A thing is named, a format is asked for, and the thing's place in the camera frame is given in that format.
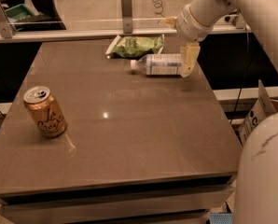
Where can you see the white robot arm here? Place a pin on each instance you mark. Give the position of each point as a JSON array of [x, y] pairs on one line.
[[256, 197]]

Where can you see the middle metal railing bracket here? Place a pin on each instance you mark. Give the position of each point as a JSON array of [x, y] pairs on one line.
[[126, 11]]

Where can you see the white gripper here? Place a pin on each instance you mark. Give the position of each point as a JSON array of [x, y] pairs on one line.
[[188, 28]]

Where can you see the green jalapeno chip bag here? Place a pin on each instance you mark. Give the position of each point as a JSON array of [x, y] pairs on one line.
[[135, 46]]

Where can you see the glass railing panel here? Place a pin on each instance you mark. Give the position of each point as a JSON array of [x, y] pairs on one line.
[[95, 15]]

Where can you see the green plastic bin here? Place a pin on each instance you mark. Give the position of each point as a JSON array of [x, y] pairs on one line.
[[18, 12]]

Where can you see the left metal railing bracket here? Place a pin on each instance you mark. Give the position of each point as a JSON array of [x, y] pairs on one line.
[[6, 29]]

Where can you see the clear blue-label plastic bottle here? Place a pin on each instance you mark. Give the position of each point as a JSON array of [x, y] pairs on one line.
[[158, 64]]

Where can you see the blue perforated step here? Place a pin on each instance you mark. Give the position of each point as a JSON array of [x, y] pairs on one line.
[[222, 218]]

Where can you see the orange LaCroix soda can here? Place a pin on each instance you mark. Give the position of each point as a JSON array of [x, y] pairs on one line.
[[45, 111]]

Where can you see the grey cabinet with drawers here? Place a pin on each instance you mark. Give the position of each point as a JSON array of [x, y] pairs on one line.
[[135, 146]]

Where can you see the white Corovan cardboard box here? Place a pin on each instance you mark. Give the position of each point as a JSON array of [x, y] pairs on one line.
[[262, 108]]

